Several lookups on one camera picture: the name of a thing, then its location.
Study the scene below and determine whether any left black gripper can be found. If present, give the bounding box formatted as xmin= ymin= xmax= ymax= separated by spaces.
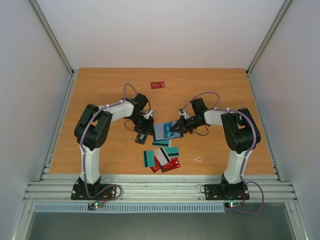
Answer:
xmin=129 ymin=113 xmax=156 ymax=136

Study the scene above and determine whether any navy blue card holder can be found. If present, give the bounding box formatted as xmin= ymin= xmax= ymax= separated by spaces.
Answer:
xmin=153 ymin=121 xmax=184 ymax=141

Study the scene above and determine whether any blue card with chip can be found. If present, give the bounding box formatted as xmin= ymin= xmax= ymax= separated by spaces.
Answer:
xmin=163 ymin=122 xmax=173 ymax=138

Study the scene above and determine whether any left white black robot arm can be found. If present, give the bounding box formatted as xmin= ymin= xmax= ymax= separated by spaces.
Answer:
xmin=71 ymin=93 xmax=154 ymax=201

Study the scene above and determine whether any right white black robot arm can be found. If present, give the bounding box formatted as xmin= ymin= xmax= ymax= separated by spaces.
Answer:
xmin=170 ymin=97 xmax=261 ymax=201

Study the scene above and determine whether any black card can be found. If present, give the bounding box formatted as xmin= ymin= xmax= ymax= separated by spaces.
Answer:
xmin=134 ymin=133 xmax=148 ymax=145

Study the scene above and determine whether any teal card right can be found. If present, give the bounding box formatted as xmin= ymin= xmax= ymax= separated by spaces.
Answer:
xmin=152 ymin=139 xmax=172 ymax=147

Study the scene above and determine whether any teal card middle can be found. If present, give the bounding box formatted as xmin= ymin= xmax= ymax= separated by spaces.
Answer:
xmin=164 ymin=146 xmax=180 ymax=158

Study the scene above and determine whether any white card under teal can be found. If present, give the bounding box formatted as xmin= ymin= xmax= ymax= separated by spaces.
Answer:
xmin=154 ymin=147 xmax=171 ymax=166

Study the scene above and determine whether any teal card left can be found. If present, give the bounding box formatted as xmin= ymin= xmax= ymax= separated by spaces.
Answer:
xmin=142 ymin=150 xmax=155 ymax=168

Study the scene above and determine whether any red card with chip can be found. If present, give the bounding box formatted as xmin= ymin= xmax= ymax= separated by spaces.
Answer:
xmin=161 ymin=157 xmax=181 ymax=173

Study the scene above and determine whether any red card behind teal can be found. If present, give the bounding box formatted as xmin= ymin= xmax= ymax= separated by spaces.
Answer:
xmin=150 ymin=156 xmax=161 ymax=173

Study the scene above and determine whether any lone red card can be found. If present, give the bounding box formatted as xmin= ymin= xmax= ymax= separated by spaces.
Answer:
xmin=150 ymin=81 xmax=165 ymax=89

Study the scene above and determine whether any left circuit board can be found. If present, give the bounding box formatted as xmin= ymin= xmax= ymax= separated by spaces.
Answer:
xmin=87 ymin=202 xmax=104 ymax=211

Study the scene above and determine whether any circuit board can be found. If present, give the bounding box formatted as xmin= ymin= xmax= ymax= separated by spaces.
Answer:
xmin=87 ymin=202 xmax=104 ymax=211
xmin=224 ymin=201 xmax=244 ymax=209

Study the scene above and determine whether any right circuit board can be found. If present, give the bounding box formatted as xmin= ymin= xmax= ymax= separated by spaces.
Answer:
xmin=224 ymin=201 xmax=244 ymax=209

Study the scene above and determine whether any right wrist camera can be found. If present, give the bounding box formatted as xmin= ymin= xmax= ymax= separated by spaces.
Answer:
xmin=178 ymin=108 xmax=190 ymax=119

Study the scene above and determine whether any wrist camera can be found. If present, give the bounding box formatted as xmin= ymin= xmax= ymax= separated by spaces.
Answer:
xmin=178 ymin=108 xmax=190 ymax=119
xmin=143 ymin=110 xmax=155 ymax=119

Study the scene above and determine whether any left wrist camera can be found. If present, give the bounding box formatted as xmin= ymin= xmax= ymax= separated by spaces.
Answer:
xmin=143 ymin=110 xmax=155 ymax=119

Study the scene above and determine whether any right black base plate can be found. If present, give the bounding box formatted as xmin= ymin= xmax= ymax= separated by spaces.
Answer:
xmin=203 ymin=182 xmax=250 ymax=201

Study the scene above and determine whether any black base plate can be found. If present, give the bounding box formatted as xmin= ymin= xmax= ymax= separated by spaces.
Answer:
xmin=70 ymin=184 xmax=120 ymax=201
xmin=203 ymin=182 xmax=250 ymax=201

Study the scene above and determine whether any grey slotted cable duct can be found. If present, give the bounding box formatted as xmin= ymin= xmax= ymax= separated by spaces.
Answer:
xmin=34 ymin=202 xmax=225 ymax=214

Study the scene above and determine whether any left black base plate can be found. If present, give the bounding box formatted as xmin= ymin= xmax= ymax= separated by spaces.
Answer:
xmin=70 ymin=184 xmax=120 ymax=201

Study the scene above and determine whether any aluminium rail frame front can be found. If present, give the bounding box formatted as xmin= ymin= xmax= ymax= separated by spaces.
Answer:
xmin=23 ymin=173 xmax=298 ymax=203

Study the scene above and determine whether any right aluminium corner post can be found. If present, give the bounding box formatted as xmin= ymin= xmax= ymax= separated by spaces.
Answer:
xmin=246 ymin=0 xmax=294 ymax=78

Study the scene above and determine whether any aluminium corner post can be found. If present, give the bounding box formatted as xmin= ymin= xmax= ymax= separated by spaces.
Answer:
xmin=246 ymin=0 xmax=294 ymax=78
xmin=28 ymin=0 xmax=74 ymax=76

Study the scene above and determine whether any left aluminium corner post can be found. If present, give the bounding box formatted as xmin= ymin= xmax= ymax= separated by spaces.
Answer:
xmin=28 ymin=0 xmax=74 ymax=76

